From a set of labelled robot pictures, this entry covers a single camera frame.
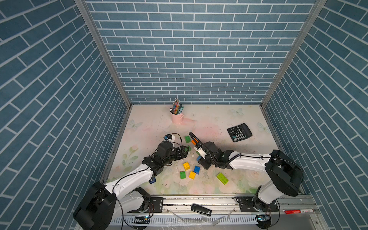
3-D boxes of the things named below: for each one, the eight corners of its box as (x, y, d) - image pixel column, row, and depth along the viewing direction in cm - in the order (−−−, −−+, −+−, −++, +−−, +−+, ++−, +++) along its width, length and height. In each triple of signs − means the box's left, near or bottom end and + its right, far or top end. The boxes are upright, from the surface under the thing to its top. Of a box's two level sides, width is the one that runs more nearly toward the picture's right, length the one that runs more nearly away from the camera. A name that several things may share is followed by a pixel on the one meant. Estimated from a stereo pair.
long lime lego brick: (224, 185, 82) (225, 184, 81) (216, 176, 86) (216, 175, 84) (228, 182, 84) (229, 180, 82) (219, 172, 87) (220, 171, 85)
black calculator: (233, 142, 100) (234, 139, 98) (226, 131, 106) (227, 128, 104) (252, 136, 104) (253, 133, 101) (244, 125, 110) (245, 122, 108)
